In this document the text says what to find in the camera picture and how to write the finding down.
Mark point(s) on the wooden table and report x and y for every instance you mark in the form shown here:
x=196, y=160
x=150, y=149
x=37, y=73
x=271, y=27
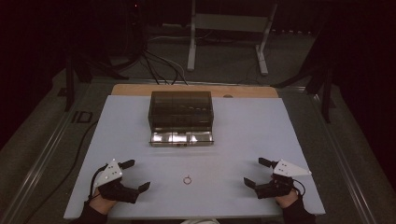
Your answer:
x=243, y=91

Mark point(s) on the black tripod stand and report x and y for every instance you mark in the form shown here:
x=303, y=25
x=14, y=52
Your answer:
x=70, y=81
x=325, y=93

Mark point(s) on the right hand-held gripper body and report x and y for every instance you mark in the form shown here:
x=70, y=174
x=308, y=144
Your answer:
x=288, y=169

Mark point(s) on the dark transparent drawer box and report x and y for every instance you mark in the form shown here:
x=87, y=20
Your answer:
x=180, y=115

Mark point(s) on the person's right hand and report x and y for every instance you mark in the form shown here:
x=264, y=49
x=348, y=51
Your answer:
x=288, y=200

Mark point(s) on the white metal stand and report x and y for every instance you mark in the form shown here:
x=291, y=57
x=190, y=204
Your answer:
x=230, y=22

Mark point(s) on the white board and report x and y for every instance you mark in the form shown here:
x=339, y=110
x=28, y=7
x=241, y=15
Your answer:
x=243, y=133

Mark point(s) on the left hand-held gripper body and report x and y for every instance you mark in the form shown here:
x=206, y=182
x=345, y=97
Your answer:
x=110, y=174

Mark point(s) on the person's left hand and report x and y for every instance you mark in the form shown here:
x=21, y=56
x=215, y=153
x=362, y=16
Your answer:
x=101, y=203

